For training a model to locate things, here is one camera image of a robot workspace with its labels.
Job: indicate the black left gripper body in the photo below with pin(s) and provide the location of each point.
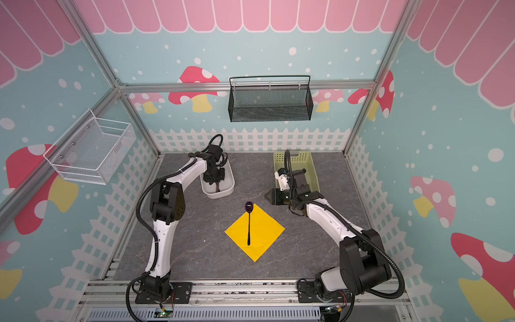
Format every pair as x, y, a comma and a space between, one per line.
214, 174

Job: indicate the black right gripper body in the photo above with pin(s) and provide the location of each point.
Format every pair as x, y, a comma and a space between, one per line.
279, 195

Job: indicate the purple metal spoon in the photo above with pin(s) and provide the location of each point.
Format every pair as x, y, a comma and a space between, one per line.
249, 209

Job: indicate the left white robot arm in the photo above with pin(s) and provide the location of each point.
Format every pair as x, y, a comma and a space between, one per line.
159, 210

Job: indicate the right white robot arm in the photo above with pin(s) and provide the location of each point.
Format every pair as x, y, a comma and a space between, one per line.
363, 263

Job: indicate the yellow paper napkin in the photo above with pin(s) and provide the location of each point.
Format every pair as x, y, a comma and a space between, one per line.
265, 230

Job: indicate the white plastic tub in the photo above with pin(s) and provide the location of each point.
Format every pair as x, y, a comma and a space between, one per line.
226, 187

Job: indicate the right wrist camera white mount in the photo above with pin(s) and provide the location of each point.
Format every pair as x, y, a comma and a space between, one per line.
281, 177

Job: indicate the black mesh wall basket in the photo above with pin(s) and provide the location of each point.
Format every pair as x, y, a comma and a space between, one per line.
276, 98

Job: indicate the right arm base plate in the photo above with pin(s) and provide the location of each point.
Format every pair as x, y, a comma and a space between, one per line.
313, 291

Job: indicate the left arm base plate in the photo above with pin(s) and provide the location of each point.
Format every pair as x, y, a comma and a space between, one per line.
168, 293

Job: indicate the white wire wall basket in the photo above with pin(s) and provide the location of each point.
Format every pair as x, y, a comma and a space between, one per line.
92, 150

